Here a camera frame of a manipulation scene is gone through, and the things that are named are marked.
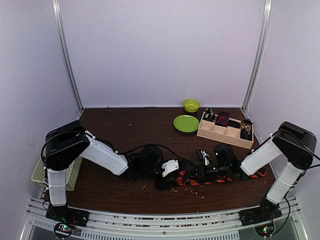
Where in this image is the wooden compartment box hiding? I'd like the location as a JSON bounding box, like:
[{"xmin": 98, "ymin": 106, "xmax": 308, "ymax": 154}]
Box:
[{"xmin": 197, "ymin": 112, "xmax": 254, "ymax": 149}]

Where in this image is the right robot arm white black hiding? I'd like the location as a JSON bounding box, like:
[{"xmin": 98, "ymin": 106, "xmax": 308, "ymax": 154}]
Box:
[{"xmin": 191, "ymin": 121, "xmax": 317, "ymax": 221}]

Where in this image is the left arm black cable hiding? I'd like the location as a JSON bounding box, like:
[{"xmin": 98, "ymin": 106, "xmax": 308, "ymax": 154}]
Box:
[{"xmin": 117, "ymin": 143, "xmax": 195, "ymax": 166}]

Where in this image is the aluminium frame post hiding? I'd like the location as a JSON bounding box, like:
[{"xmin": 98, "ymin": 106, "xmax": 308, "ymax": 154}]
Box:
[
  {"xmin": 52, "ymin": 0, "xmax": 84, "ymax": 113},
  {"xmin": 241, "ymin": 0, "xmax": 273, "ymax": 113}
]

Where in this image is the left aluminium frame post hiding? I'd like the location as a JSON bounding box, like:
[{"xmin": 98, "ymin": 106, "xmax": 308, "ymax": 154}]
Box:
[{"xmin": 52, "ymin": 0, "xmax": 84, "ymax": 113}]

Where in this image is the right aluminium frame post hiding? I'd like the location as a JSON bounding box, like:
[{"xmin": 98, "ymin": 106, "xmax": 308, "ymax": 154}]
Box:
[{"xmin": 241, "ymin": 0, "xmax": 273, "ymax": 113}]

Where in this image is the pale green perforated basket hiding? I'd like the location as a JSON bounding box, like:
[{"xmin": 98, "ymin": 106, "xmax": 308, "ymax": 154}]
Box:
[{"xmin": 31, "ymin": 157, "xmax": 83, "ymax": 192}]

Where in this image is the brown patterned rolled tie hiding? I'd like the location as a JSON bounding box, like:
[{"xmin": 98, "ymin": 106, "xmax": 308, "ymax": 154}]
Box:
[{"xmin": 240, "ymin": 119, "xmax": 253, "ymax": 141}]

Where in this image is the red navy rolled tie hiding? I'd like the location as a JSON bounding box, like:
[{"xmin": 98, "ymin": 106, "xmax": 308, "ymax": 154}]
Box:
[{"xmin": 215, "ymin": 111, "xmax": 230, "ymax": 127}]

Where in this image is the green plate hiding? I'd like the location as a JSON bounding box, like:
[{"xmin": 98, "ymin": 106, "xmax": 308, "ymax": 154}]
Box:
[{"xmin": 173, "ymin": 115, "xmax": 200, "ymax": 133}]

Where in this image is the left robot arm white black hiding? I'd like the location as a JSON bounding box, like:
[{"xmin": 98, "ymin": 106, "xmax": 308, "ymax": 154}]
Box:
[{"xmin": 40, "ymin": 120, "xmax": 190, "ymax": 222}]

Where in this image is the green bowl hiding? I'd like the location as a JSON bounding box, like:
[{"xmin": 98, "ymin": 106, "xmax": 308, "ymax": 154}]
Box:
[{"xmin": 182, "ymin": 99, "xmax": 201, "ymax": 113}]

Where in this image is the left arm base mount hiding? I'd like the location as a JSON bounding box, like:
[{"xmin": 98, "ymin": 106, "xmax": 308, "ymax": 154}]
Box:
[{"xmin": 45, "ymin": 200, "xmax": 90, "ymax": 227}]

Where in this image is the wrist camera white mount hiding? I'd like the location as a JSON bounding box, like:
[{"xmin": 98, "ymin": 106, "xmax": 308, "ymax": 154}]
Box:
[
  {"xmin": 195, "ymin": 149, "xmax": 212, "ymax": 166},
  {"xmin": 161, "ymin": 159, "xmax": 180, "ymax": 178}
]

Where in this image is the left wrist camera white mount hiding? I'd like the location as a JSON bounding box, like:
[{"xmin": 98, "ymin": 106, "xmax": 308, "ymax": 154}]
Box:
[{"xmin": 161, "ymin": 159, "xmax": 180, "ymax": 178}]

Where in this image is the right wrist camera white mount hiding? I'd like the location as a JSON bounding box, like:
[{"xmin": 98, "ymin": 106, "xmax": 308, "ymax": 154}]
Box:
[{"xmin": 195, "ymin": 149, "xmax": 212, "ymax": 166}]

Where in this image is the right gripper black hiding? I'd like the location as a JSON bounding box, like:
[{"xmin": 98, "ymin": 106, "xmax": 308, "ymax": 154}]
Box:
[{"xmin": 185, "ymin": 162, "xmax": 229, "ymax": 184}]

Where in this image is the red navy striped tie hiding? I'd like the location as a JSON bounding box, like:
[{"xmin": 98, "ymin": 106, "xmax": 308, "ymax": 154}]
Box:
[{"xmin": 173, "ymin": 167, "xmax": 268, "ymax": 187}]

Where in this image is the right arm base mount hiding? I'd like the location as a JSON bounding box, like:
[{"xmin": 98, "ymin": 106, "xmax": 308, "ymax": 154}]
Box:
[{"xmin": 238, "ymin": 197, "xmax": 282, "ymax": 226}]

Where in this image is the black white patterned rolled tie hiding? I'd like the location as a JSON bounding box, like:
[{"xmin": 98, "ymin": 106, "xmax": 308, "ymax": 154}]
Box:
[{"xmin": 202, "ymin": 108, "xmax": 216, "ymax": 123}]

